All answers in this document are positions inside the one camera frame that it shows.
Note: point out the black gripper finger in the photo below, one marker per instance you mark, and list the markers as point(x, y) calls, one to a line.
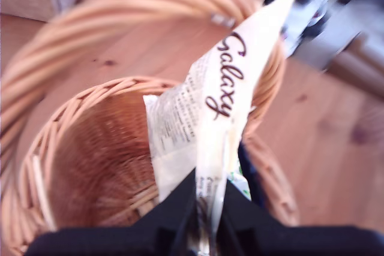
point(240, 214)
point(174, 214)

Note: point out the blue Terry's egg bag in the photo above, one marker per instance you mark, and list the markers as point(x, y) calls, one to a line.
point(250, 172)

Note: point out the white Galaxy egg bag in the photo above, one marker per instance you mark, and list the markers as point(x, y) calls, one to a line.
point(216, 94)

